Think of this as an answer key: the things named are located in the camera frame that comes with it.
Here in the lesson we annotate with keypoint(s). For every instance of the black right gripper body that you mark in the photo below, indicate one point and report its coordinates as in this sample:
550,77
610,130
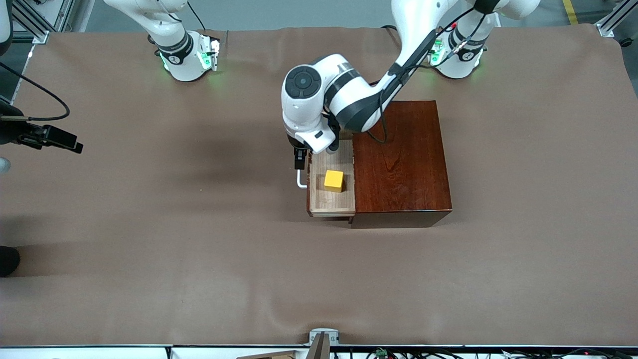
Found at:
11,131

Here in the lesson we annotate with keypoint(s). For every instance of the yellow block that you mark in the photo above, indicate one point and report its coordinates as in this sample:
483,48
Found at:
334,180

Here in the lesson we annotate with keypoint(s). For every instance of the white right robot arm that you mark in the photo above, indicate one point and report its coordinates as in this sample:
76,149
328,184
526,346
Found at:
184,65

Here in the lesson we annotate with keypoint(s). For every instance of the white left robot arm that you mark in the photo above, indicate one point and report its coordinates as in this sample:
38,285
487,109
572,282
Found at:
349,94

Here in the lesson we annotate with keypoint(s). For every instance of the dark wooden drawer cabinet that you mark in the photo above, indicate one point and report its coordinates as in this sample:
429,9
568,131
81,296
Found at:
408,169

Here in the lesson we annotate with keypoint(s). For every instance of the brown table cover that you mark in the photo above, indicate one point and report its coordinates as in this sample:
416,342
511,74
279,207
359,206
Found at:
249,279

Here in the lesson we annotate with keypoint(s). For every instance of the black shoe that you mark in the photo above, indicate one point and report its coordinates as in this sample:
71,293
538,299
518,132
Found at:
7,262

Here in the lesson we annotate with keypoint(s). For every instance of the tan wooden board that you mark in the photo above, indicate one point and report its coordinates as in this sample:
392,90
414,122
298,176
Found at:
274,355

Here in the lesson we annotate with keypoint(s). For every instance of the green connector plug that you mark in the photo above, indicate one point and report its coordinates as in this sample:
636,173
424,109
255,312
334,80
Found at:
382,353

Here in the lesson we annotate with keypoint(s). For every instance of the black round knob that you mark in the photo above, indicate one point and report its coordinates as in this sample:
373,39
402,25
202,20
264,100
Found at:
626,43

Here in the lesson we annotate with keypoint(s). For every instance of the aluminium frame profile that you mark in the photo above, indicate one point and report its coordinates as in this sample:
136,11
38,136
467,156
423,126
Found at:
35,27
610,22

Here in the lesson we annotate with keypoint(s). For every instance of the grey metal bracket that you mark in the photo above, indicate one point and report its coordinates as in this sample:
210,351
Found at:
324,332

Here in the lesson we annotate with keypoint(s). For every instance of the grey camera mount beam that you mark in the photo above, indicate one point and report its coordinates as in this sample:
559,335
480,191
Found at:
319,349

